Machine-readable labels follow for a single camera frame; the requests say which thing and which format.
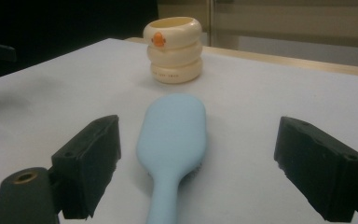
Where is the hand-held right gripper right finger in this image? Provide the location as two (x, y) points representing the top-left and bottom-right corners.
(273, 116), (358, 223)

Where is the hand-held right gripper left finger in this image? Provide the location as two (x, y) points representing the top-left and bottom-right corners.
(51, 114), (122, 220)

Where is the light blue hairbrush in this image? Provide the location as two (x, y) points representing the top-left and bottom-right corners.
(135, 92), (208, 224)

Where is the cream ringed cup orange beak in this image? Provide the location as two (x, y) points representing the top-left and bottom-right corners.
(142, 16), (204, 85)

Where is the black curtain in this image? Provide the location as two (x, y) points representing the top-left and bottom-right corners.
(0, 0), (159, 79)

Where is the beige wooden furniture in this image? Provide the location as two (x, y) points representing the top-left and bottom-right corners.
(157, 0), (358, 69)

